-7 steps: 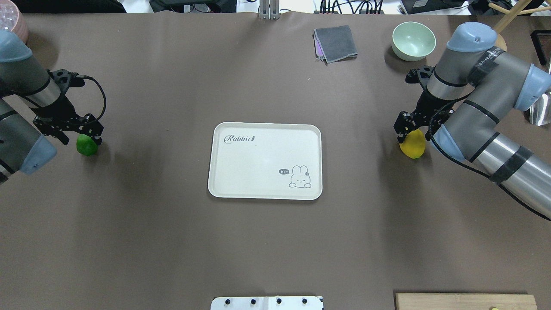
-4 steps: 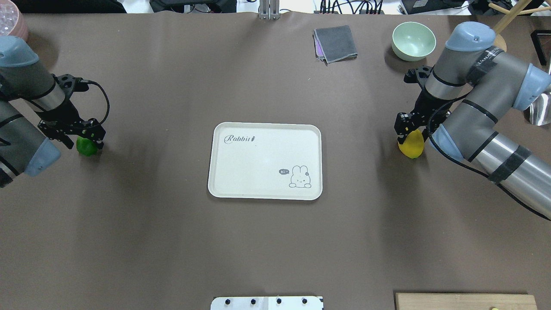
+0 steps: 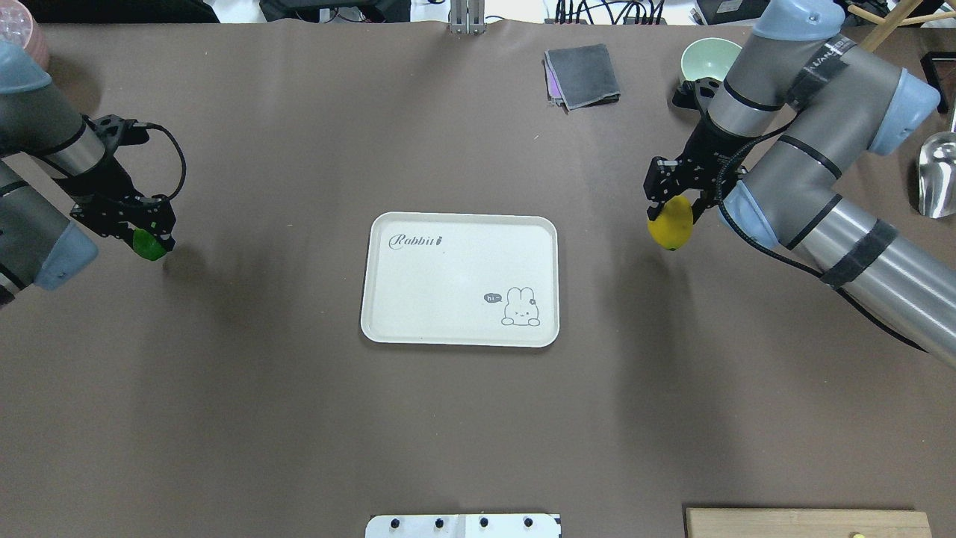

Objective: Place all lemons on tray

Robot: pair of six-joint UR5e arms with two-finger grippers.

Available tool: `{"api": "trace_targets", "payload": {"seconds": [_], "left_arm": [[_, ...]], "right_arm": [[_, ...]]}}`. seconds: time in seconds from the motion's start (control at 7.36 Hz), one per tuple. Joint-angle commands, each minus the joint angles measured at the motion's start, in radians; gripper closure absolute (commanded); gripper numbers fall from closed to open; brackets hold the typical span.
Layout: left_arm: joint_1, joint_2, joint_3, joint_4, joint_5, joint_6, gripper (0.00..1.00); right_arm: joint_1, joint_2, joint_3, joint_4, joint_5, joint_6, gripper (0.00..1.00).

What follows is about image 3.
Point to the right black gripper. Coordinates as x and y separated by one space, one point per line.
705 152

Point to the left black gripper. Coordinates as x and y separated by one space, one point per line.
107 185

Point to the green lime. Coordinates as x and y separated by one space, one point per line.
146 246

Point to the yellow lemon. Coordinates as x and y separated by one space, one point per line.
673 227

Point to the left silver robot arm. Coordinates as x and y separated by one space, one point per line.
44 138

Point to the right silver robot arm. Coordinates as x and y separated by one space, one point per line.
798 106

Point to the white rabbit tray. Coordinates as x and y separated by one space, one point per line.
461 279

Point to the glass rack tray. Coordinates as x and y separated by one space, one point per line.
939 70

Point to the green bowl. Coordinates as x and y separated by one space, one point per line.
711 57

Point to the grey folded cloth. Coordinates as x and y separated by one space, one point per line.
585 75

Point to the purple cloth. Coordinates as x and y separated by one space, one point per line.
554 93

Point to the pink bowl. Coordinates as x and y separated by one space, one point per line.
18 26

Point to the metal scoop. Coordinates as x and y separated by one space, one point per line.
936 172

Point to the wooden mug tree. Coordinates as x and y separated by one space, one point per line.
898 16

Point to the wooden cutting board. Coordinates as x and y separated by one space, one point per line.
755 522

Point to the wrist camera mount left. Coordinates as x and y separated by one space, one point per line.
114 131

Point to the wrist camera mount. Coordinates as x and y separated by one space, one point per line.
695 95
114 131

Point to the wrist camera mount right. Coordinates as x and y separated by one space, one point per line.
695 95

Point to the aluminium frame post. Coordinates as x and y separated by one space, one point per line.
467 17

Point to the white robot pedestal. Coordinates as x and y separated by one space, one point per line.
508 524

